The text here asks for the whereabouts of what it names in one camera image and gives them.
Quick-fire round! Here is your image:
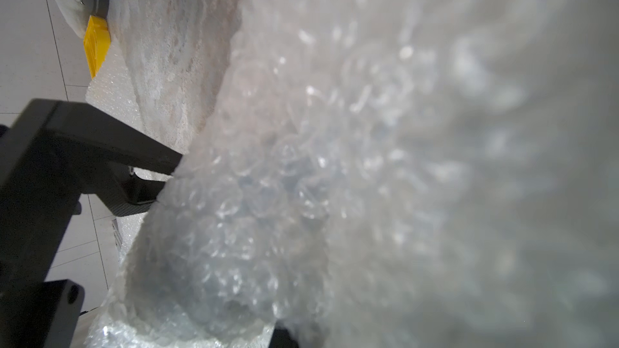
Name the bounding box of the clear bubble wrap sheet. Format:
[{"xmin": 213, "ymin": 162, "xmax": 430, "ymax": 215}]
[{"xmin": 88, "ymin": 0, "xmax": 618, "ymax": 347}]

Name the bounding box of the yellow plastic triangular frame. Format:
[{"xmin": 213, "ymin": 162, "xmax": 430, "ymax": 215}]
[{"xmin": 83, "ymin": 16, "xmax": 111, "ymax": 79}]

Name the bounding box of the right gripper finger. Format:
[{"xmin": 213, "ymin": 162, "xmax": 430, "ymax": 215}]
[{"xmin": 269, "ymin": 326, "xmax": 299, "ymax": 348}]

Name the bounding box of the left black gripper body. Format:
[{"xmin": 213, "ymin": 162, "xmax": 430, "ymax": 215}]
[{"xmin": 1, "ymin": 99, "xmax": 182, "ymax": 347}]

